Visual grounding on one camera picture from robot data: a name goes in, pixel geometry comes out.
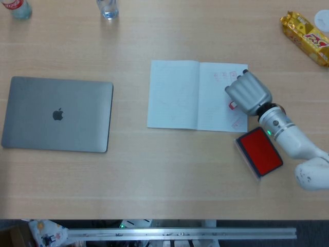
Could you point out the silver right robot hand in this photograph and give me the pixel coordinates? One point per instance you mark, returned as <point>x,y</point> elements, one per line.
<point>250,92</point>

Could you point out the red rubber stamp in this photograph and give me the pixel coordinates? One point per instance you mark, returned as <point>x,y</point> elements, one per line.
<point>232,104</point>

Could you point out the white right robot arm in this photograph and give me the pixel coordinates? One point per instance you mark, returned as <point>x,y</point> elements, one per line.
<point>293,139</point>

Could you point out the open white lined notebook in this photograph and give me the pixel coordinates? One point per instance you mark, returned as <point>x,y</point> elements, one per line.
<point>174,95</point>

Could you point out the red ink pad case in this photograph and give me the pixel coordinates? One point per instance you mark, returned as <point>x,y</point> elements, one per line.
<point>260,151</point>

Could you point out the gold snack package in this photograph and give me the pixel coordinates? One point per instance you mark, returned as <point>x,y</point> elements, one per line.
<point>307,38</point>

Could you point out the white round lid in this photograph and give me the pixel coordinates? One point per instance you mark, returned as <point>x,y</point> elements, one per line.
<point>322,20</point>

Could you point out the clear water bottle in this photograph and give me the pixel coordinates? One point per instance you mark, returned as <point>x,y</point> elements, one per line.
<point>108,9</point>

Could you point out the grey closed laptop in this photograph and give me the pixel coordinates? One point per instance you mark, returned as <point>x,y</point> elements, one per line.
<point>56,114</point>

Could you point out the red label cola bottle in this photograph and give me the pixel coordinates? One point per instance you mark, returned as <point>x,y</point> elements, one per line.
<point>20,9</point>

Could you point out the white patterned bag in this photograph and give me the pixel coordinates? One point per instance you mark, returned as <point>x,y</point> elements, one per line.
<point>46,232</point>

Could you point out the brown cardboard box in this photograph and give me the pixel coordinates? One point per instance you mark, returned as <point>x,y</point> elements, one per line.
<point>13,236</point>

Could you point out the aluminium rail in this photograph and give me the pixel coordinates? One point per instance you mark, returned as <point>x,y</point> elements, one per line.
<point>180,234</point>

